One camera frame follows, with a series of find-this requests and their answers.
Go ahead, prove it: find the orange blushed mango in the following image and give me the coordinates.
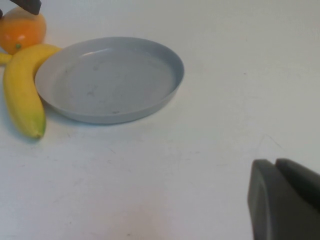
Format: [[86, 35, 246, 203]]
[[0, 6, 48, 55]]

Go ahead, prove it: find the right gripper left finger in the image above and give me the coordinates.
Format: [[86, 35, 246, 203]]
[[246, 159, 320, 240]]

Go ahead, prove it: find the grey-blue round plate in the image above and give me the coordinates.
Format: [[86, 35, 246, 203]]
[[34, 36, 185, 125]]

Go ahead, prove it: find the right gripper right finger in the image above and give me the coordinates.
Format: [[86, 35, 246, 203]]
[[275, 157, 320, 210]]

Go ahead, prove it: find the yellow banana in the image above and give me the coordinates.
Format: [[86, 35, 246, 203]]
[[0, 52, 13, 66], [2, 44, 63, 140]]

